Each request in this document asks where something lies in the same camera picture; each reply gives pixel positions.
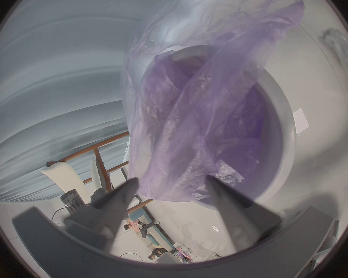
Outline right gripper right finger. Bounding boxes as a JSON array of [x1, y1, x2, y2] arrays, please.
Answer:
[[206, 175, 282, 255]]

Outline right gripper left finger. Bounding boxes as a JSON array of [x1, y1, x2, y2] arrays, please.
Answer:
[[64, 178, 140, 250]]

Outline purple plastic bag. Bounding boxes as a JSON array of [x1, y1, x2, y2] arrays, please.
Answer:
[[120, 0, 305, 204]]

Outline white trash bin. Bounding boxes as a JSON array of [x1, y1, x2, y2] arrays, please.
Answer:
[[170, 45, 296, 211]]

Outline person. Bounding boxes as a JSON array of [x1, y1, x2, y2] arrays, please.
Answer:
[[149, 248, 169, 262], [124, 220, 151, 238]]

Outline wooden chair white cushion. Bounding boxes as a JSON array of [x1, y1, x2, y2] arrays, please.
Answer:
[[41, 131, 155, 212]]

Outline pale blue sofa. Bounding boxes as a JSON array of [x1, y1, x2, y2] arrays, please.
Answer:
[[128, 204, 176, 250]]

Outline pale blue curtain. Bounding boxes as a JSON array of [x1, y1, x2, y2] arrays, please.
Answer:
[[0, 0, 192, 204]]

